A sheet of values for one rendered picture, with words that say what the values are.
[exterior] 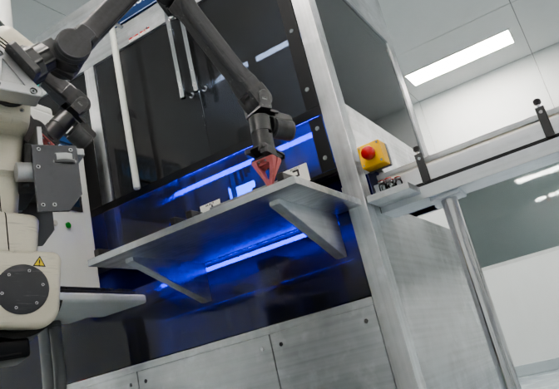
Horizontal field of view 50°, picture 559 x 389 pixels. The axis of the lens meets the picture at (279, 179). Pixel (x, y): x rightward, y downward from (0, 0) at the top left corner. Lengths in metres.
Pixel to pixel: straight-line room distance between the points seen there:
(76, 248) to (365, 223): 1.04
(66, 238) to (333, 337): 1.00
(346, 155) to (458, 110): 4.90
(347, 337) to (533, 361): 4.63
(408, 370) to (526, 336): 4.62
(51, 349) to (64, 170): 0.93
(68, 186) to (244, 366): 0.85
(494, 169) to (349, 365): 0.68
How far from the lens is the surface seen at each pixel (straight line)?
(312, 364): 1.84
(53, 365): 2.23
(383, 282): 1.74
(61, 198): 1.42
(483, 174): 1.81
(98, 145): 2.48
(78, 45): 1.46
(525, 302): 6.30
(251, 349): 1.94
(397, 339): 1.73
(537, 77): 6.63
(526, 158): 1.79
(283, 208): 1.53
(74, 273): 2.22
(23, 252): 1.39
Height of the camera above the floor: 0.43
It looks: 18 degrees up
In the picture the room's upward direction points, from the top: 13 degrees counter-clockwise
